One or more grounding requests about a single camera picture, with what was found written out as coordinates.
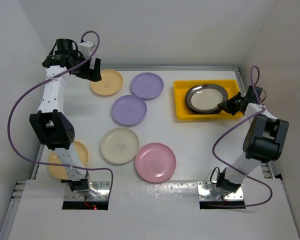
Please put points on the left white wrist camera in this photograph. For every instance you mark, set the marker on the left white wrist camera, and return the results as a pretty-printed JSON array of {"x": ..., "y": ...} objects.
[{"x": 86, "y": 48}]

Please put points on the orange plate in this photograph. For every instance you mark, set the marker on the orange plate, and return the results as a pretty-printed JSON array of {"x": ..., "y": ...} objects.
[
  {"x": 111, "y": 82},
  {"x": 59, "y": 172}
]

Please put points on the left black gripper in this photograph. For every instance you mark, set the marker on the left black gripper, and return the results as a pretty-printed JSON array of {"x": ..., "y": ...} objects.
[{"x": 93, "y": 75}]

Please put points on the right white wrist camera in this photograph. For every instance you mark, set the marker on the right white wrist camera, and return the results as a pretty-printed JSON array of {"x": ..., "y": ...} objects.
[{"x": 243, "y": 95}]

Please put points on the near orange plate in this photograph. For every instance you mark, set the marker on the near orange plate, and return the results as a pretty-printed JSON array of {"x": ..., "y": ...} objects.
[{"x": 59, "y": 172}]

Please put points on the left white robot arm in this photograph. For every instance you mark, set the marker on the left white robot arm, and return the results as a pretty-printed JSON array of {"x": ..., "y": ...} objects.
[{"x": 50, "y": 124}]

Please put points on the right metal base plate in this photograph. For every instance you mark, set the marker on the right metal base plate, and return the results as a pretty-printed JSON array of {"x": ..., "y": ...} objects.
[{"x": 208, "y": 192}]

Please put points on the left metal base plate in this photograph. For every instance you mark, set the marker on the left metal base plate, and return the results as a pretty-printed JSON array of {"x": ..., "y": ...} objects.
[{"x": 102, "y": 189}]

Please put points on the far purple plate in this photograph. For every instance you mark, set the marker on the far purple plate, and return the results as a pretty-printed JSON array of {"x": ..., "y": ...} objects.
[{"x": 147, "y": 85}]

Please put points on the purple plate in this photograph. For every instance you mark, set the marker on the purple plate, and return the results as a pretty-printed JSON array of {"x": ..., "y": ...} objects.
[
  {"x": 147, "y": 85},
  {"x": 129, "y": 110}
]

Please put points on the cream plate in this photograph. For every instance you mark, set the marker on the cream plate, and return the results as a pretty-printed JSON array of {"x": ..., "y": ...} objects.
[{"x": 119, "y": 145}]

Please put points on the dark rimmed plate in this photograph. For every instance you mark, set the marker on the dark rimmed plate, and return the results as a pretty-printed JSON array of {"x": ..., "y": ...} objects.
[
  {"x": 211, "y": 111},
  {"x": 205, "y": 96}
]

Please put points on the middle purple plate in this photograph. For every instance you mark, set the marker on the middle purple plate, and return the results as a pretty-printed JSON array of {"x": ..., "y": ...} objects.
[{"x": 129, "y": 110}]

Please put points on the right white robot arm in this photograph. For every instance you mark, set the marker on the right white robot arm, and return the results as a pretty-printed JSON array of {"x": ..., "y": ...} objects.
[{"x": 263, "y": 143}]

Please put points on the metal base plate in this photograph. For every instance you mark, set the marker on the metal base plate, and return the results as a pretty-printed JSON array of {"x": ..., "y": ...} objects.
[
  {"x": 208, "y": 192},
  {"x": 102, "y": 189}
]

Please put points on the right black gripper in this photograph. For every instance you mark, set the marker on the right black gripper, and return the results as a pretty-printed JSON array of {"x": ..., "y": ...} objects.
[{"x": 227, "y": 104}]

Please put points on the pink plate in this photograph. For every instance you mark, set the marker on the pink plate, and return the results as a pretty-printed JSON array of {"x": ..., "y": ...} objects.
[{"x": 155, "y": 163}]

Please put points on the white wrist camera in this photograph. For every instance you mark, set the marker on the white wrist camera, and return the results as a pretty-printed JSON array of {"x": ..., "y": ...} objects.
[
  {"x": 243, "y": 95},
  {"x": 86, "y": 48}
]

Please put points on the far orange plate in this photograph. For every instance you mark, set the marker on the far orange plate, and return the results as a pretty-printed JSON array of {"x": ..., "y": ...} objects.
[{"x": 111, "y": 82}]

